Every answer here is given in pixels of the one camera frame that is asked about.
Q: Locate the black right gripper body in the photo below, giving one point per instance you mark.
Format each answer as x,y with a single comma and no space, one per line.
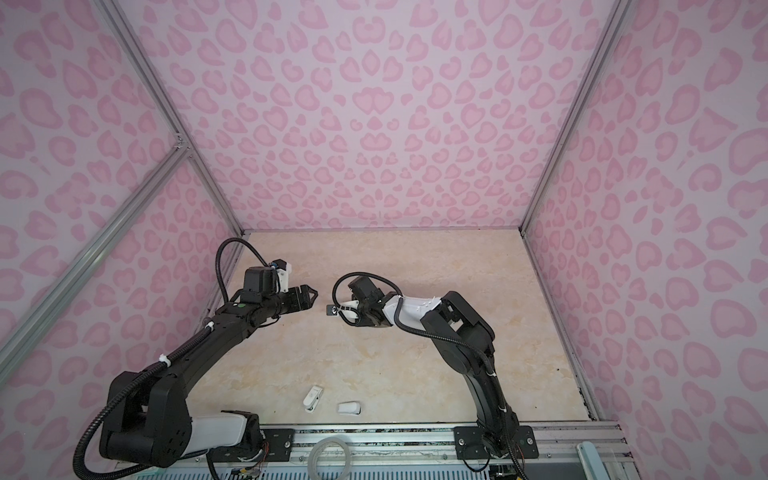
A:
364,313

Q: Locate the white clip device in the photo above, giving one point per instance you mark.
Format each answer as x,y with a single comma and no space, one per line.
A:
312,398

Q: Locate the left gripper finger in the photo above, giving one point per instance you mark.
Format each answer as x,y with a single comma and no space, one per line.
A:
306,304
308,292

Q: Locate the mint green box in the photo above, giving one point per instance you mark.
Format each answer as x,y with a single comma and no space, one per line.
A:
591,462

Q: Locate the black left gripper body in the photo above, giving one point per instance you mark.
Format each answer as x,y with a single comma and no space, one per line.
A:
290,301

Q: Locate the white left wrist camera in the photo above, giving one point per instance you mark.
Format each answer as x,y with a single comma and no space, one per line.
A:
283,271

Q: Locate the white rounded plastic piece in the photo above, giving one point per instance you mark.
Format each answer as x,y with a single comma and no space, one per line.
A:
352,408

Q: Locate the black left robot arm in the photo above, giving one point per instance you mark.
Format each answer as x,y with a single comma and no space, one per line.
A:
146,420

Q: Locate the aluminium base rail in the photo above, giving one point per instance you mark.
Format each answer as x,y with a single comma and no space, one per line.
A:
410,451

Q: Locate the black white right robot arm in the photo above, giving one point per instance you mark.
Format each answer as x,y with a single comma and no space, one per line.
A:
464,341

